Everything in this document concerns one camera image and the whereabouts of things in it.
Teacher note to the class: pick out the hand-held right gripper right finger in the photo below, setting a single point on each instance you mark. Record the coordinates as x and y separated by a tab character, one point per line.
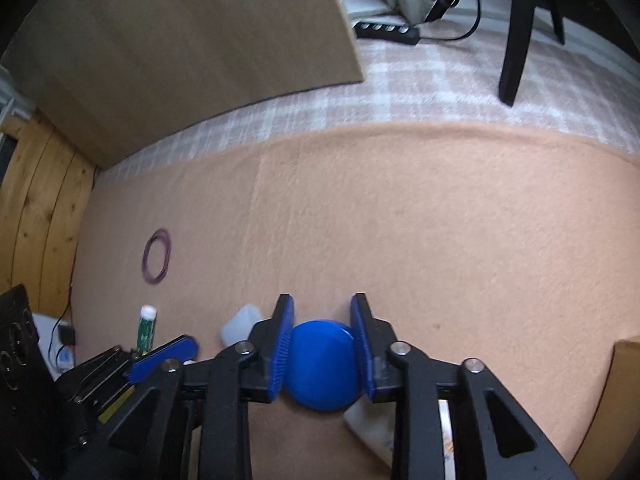
362	355

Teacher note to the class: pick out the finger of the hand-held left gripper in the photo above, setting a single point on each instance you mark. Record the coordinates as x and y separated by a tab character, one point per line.
160	357
97	375

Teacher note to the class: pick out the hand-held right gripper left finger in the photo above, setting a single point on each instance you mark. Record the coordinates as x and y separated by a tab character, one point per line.
280	355

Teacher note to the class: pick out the green lip balm tube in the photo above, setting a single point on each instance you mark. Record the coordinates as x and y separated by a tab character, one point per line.
146	330

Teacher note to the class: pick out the yellow and grey card package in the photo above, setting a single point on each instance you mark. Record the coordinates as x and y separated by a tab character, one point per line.
112	410

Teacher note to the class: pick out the blue round tin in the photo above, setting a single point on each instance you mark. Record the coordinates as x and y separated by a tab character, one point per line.
322	365

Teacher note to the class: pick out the cardboard box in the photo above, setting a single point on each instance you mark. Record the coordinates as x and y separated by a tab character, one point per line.
617	410

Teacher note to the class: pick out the white power strip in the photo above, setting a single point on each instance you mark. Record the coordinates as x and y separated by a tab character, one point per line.
65	357

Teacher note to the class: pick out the black power adapter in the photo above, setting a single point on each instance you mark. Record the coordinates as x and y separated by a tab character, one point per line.
66	335

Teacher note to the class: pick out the printed tissue pack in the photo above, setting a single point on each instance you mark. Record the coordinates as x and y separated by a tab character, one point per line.
372	430

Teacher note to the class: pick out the brown rubber bands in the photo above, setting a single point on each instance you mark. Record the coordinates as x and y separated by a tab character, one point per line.
145	260

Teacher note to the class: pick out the pine wood panel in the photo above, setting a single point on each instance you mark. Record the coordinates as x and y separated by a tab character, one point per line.
45	210

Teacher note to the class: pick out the plaid cloth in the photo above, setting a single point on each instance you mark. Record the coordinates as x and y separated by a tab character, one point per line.
425	90

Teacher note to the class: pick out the light laminate wooden board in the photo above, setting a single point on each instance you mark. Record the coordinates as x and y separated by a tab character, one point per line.
175	50

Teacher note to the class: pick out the black power strip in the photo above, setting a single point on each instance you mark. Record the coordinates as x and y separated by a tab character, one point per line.
387	32

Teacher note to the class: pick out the black chair leg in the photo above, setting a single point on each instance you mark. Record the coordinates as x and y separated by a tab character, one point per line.
515	35

